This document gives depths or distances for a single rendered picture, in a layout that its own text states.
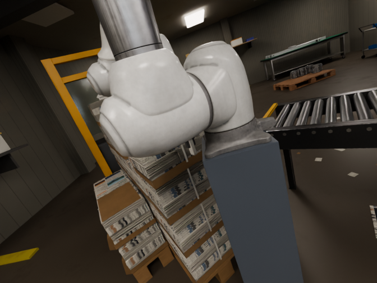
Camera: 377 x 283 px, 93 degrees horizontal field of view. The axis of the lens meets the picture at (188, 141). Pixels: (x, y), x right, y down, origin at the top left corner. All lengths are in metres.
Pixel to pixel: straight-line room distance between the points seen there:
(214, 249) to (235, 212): 0.66
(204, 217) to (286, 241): 0.48
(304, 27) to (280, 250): 9.67
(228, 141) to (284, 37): 9.26
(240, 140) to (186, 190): 0.51
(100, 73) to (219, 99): 0.33
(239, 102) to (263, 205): 0.31
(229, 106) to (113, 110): 0.26
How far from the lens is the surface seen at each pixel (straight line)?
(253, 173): 0.53
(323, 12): 10.43
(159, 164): 0.77
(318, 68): 6.67
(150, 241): 1.48
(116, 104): 0.36
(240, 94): 0.48
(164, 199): 0.89
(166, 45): 0.66
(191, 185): 0.93
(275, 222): 0.65
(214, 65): 0.46
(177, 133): 0.37
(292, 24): 9.85
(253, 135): 0.51
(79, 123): 2.43
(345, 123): 1.09
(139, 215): 1.34
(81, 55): 2.53
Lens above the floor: 1.21
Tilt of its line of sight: 18 degrees down
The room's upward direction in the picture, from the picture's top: 20 degrees counter-clockwise
